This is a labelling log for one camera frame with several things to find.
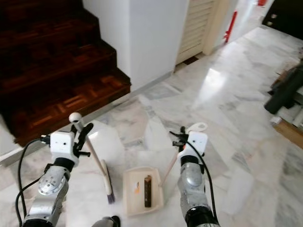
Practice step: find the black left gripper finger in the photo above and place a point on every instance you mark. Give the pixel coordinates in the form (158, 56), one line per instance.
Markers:
(83, 139)
(74, 128)

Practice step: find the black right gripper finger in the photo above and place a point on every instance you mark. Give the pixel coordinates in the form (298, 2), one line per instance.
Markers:
(176, 135)

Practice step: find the dark brown bar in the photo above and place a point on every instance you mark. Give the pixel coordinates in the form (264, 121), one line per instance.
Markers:
(147, 191)

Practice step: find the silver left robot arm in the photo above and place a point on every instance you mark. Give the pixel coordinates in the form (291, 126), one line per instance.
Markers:
(52, 184)

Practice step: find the dark wooden staircase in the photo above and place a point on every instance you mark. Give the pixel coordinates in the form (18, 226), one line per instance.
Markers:
(57, 66)

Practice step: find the grey robot knee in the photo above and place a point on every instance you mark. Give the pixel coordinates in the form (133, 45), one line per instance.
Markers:
(105, 222)

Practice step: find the long brown cardboard box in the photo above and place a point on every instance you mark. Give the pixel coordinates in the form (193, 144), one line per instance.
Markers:
(289, 132)

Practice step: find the cream louvered door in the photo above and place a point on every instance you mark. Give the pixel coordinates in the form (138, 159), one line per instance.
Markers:
(196, 26)

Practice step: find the red stick tool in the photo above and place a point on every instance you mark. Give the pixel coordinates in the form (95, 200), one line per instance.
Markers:
(230, 26)

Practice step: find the black cabinet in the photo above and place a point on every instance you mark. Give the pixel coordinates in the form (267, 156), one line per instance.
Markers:
(284, 19)

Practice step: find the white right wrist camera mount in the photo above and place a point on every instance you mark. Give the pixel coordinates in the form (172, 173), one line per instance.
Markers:
(198, 142)

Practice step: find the black pipe post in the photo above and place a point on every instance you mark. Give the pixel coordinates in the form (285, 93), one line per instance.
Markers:
(286, 92)

